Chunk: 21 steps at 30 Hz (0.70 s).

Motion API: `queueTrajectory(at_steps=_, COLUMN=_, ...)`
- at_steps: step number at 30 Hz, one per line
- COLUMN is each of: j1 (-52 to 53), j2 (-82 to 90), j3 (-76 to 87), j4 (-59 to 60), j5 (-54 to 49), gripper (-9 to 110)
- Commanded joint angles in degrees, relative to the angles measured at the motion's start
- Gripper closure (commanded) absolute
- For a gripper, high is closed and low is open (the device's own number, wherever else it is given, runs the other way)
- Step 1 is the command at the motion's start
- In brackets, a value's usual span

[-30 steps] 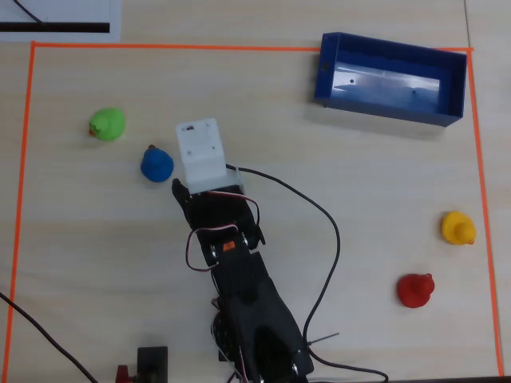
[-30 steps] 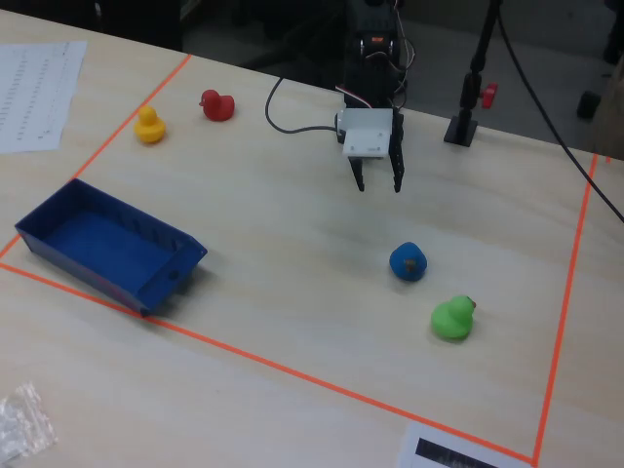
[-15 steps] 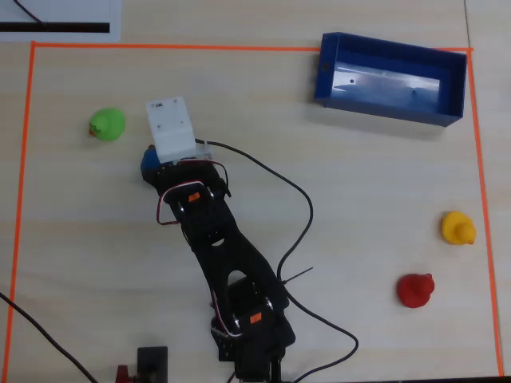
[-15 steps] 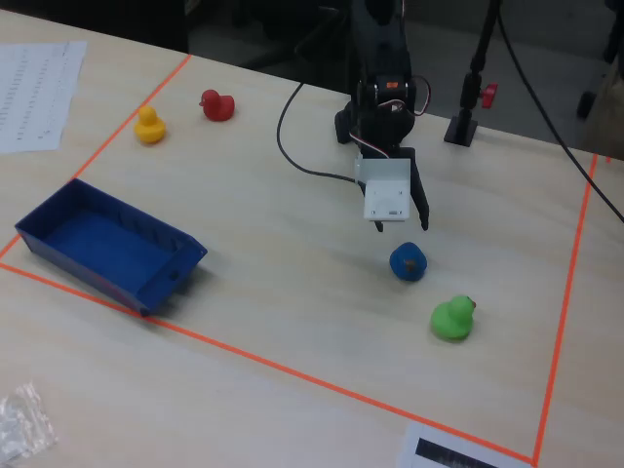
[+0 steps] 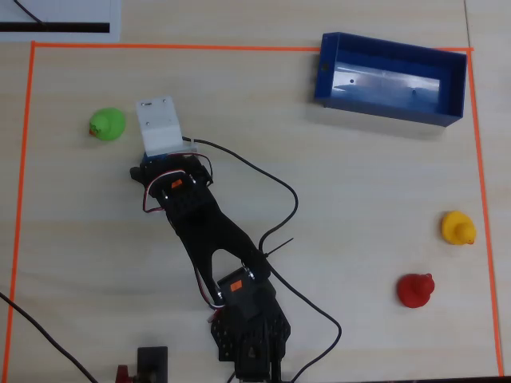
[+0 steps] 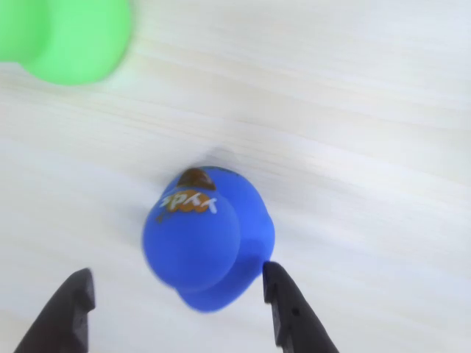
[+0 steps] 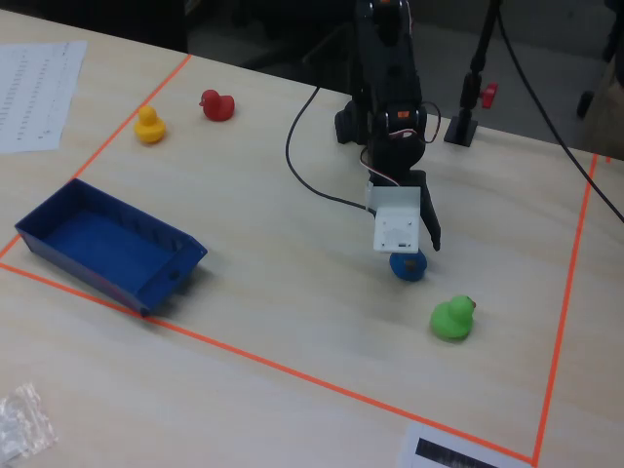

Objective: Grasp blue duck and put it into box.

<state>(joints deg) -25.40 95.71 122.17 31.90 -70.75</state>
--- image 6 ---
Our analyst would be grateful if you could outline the green rubber duck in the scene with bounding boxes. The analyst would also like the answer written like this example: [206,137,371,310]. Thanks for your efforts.
[0,0,133,87]

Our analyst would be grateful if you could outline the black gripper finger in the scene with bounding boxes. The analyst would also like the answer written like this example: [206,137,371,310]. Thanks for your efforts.
[261,260,340,353]
[13,267,96,353]

